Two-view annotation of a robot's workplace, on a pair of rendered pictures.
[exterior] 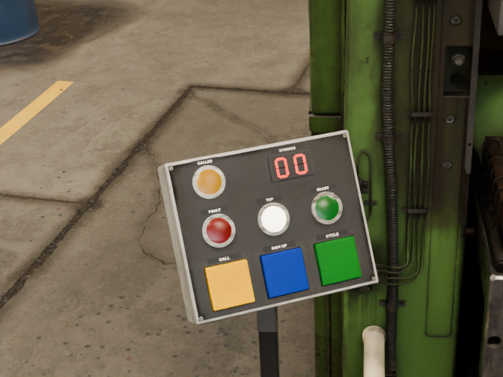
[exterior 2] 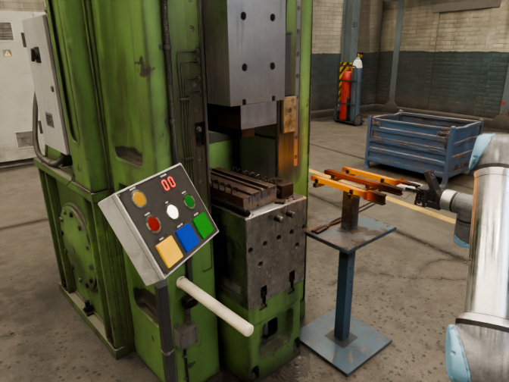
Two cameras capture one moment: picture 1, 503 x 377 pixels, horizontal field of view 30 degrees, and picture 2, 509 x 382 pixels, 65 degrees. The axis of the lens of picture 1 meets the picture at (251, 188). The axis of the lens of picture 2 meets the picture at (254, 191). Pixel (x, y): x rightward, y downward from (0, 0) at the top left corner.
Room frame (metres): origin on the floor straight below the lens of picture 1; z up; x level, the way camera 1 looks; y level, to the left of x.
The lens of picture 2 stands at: (0.46, 0.69, 1.57)
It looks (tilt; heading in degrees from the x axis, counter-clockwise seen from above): 19 degrees down; 310
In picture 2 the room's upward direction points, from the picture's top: 1 degrees counter-clockwise
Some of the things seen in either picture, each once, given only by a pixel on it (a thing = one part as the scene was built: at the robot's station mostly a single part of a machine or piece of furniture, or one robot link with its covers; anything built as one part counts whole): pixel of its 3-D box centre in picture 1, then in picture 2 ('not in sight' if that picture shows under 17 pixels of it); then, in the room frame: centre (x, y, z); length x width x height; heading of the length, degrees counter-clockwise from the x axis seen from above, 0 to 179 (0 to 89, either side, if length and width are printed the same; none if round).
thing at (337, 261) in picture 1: (337, 260); (202, 225); (1.40, -0.14, 1.01); 0.07 x 0.05 x 0.07; 107
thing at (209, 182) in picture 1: (209, 182); (138, 198); (1.42, 0.07, 1.16); 0.05 x 0.03 x 0.04; 82
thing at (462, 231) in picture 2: not in sight; (469, 231); (0.75, -1.07, 0.83); 0.12 x 0.09 x 0.12; 17
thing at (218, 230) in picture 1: (218, 230); (153, 223); (1.38, 0.06, 1.09); 0.05 x 0.03 x 0.04; 82
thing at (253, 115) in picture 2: not in sight; (227, 110); (1.70, -0.61, 1.32); 0.42 x 0.20 x 0.10; 172
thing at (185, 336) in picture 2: not in sight; (185, 334); (1.66, -0.24, 0.36); 0.09 x 0.07 x 0.12; 82
